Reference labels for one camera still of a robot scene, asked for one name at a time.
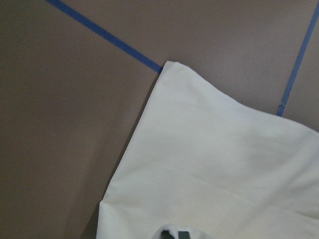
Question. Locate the cream cat print shirt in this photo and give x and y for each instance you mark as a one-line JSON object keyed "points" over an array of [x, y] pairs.
{"points": [[200, 162]]}

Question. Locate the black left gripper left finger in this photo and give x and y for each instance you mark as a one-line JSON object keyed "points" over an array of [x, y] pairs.
{"points": [[166, 235]]}

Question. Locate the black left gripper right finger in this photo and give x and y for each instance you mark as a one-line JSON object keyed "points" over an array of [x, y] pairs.
{"points": [[183, 235]]}

